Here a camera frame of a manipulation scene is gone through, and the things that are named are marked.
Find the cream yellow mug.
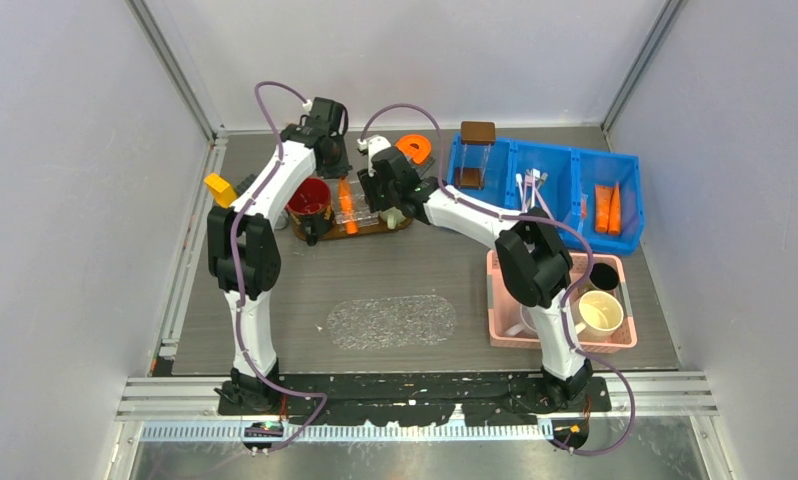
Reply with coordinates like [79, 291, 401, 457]
[569, 290, 626, 342]

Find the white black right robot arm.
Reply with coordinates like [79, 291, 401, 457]
[357, 136, 593, 411]

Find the black mug in basket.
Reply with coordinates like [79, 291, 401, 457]
[588, 263, 621, 292]

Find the dark grey studded baseplate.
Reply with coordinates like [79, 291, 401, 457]
[235, 174, 257, 196]

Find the clear holder with brown lid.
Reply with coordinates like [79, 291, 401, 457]
[453, 121, 496, 190]

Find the lilac translucent mug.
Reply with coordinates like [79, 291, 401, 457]
[504, 305, 537, 339]

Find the white toothbrush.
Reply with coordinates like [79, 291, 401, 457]
[515, 169, 540, 212]

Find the blue plastic organizer bin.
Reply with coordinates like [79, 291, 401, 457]
[446, 134, 646, 256]

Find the clear glass toothbrush holder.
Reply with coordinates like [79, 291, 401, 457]
[328, 176, 379, 225]

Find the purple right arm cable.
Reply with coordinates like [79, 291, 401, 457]
[360, 103, 637, 458]

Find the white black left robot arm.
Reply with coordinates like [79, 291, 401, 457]
[206, 97, 351, 415]

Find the red glitter toy microphone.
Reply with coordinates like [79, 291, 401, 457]
[273, 210, 290, 230]

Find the grey baseplate with orange track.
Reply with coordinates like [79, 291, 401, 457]
[395, 134, 434, 179]

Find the pink plastic basket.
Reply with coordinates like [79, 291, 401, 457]
[486, 250, 638, 354]

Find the light green mug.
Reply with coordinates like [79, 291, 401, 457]
[379, 207, 406, 230]

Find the yellow toy block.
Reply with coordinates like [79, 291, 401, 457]
[204, 173, 238, 208]

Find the brown oval wooden tray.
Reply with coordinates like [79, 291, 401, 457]
[289, 213, 413, 245]

